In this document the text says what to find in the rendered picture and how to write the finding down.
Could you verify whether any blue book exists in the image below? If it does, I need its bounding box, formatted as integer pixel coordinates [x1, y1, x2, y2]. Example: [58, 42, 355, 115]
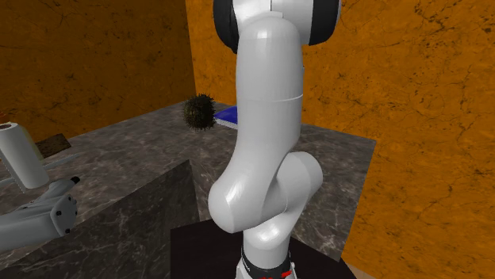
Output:
[213, 105, 239, 131]

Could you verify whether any dark spiky ball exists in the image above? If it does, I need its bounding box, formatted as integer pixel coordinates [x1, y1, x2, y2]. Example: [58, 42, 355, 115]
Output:
[182, 93, 217, 132]

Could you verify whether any black robot stand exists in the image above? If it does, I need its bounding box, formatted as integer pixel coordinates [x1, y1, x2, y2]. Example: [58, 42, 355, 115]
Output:
[170, 219, 358, 279]

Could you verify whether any grey paper towel holder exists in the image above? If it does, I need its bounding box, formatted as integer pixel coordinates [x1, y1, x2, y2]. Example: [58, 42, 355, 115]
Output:
[0, 153, 80, 194]

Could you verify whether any brown wooden board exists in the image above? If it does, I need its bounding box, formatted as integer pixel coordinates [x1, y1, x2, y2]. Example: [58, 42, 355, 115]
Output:
[35, 133, 72, 159]

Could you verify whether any white paper towel roll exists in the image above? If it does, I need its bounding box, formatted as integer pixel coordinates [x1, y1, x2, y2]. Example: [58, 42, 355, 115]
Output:
[0, 121, 51, 190]

